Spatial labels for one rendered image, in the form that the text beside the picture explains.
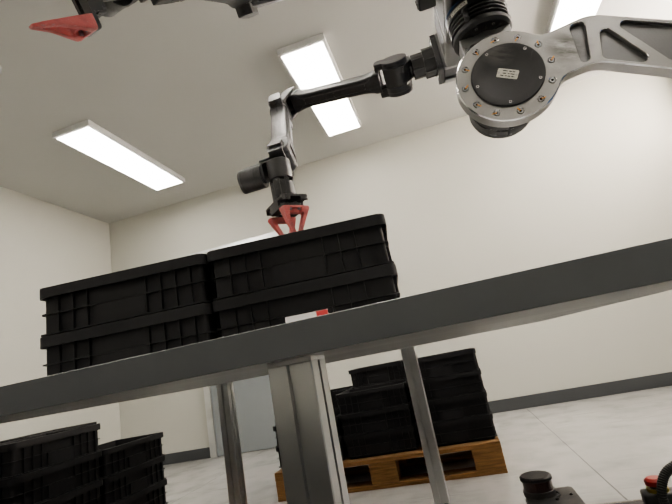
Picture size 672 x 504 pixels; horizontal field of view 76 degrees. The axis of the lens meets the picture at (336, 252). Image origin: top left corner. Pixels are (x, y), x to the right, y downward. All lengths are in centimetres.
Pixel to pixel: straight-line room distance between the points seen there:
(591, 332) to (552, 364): 42
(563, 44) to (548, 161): 353
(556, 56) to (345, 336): 73
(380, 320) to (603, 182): 416
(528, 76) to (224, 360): 77
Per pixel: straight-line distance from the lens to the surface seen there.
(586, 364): 426
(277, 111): 140
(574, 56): 103
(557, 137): 465
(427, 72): 139
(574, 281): 49
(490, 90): 97
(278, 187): 101
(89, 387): 66
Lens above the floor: 64
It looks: 15 degrees up
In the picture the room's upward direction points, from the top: 11 degrees counter-clockwise
